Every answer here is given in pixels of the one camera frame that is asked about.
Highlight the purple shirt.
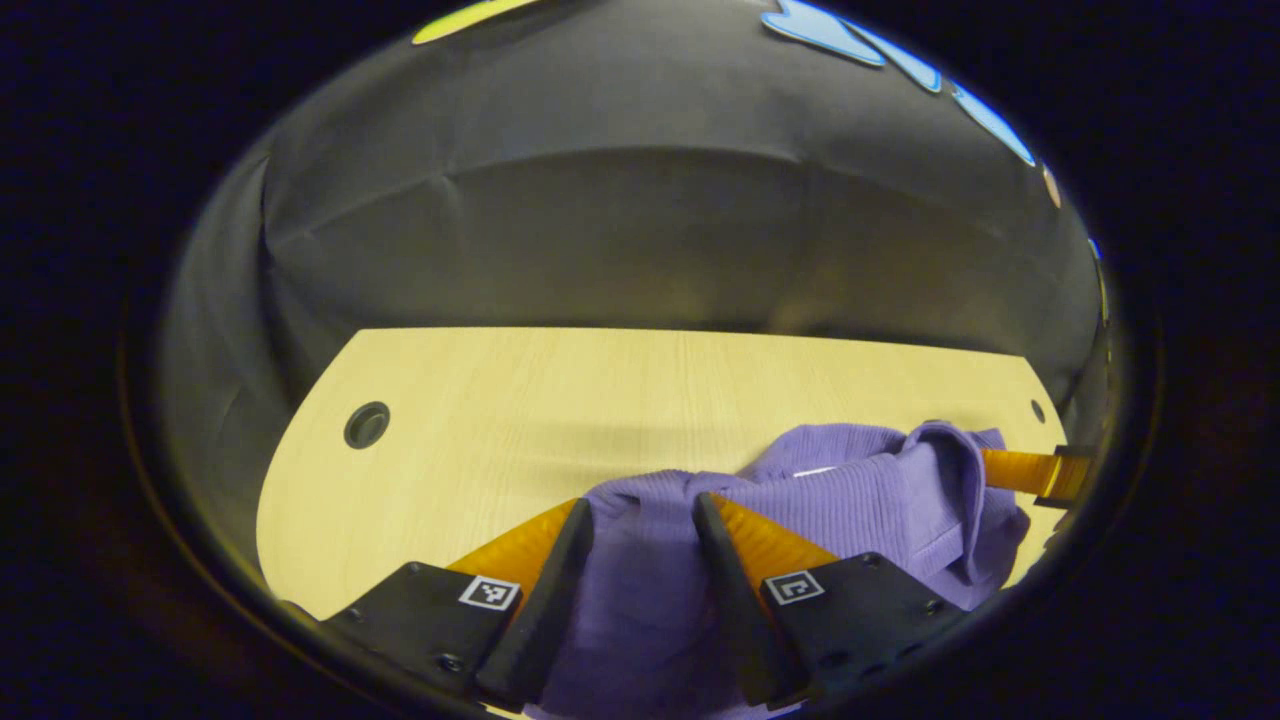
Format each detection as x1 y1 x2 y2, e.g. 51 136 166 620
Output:
520 420 1031 720

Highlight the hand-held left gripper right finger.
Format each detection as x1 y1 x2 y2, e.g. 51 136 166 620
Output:
692 491 969 711

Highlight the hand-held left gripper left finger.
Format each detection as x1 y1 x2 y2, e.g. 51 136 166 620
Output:
320 498 596 713

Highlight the black backdrop cloth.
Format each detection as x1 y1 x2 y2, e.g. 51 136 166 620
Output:
160 0 1111 521

